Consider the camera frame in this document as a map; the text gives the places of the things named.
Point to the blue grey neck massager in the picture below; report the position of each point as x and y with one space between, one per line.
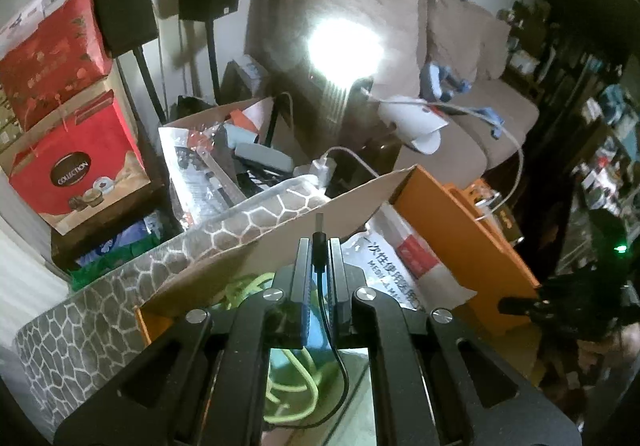
432 79

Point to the orange cardboard box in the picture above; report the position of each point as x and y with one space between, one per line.
450 226

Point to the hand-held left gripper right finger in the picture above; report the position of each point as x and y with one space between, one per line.
336 276

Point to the dark wooden side table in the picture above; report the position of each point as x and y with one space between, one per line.
65 246

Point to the grey white patterned blanket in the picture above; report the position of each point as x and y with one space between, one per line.
75 326

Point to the white round device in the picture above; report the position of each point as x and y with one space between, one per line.
410 121

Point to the dark cluttered shelving unit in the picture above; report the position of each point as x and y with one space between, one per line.
600 126

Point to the open cluttered cardboard box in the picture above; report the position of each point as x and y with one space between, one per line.
200 114

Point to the black speaker stand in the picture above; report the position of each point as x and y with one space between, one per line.
147 81
212 61

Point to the brown sofa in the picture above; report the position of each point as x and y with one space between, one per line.
500 111

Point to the blue floral pack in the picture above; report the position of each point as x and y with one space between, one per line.
125 241

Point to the large brown sofa cushion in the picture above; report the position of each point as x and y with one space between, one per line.
395 16

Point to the pink white paper bag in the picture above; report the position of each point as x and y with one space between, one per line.
25 21

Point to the small white blue box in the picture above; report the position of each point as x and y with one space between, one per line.
252 74

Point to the white power adapter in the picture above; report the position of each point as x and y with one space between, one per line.
322 166

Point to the red floral gift bag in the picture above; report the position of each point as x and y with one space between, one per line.
45 56

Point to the white curtain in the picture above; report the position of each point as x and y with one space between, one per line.
20 266

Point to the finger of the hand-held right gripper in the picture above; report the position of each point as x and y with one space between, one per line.
520 307

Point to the black lit lamp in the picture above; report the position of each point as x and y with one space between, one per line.
345 46

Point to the clear face mask pack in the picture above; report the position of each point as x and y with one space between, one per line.
400 266

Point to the green bag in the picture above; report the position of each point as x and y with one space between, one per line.
110 268

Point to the grey oblong case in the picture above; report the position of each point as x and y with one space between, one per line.
262 156

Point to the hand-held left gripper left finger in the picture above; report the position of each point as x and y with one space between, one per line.
302 276

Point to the clear plastic wrapped pack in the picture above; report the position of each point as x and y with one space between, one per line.
195 171

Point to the red gift bag brown label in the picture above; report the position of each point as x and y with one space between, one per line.
50 161

